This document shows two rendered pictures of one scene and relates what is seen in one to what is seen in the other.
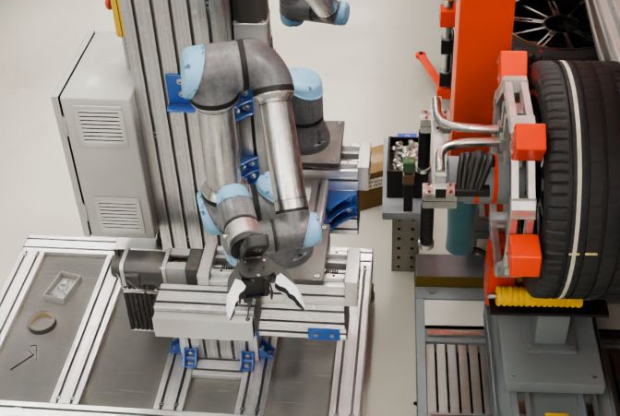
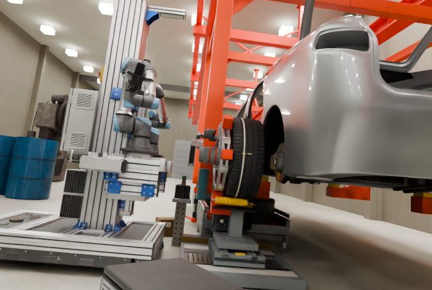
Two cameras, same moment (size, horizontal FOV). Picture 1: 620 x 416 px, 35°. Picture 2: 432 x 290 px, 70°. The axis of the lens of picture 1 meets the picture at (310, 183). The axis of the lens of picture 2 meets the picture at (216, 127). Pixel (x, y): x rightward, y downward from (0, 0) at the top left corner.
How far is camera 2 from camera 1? 188 cm
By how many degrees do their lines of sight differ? 48
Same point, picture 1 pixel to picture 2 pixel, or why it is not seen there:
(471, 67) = (207, 143)
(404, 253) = (177, 236)
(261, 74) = (147, 66)
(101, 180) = (76, 123)
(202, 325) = (101, 161)
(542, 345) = (232, 237)
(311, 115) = (154, 139)
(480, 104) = not seen: hidden behind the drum
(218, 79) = (134, 63)
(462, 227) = (202, 184)
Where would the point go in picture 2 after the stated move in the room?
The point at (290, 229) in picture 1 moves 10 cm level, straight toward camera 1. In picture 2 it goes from (148, 96) to (149, 93)
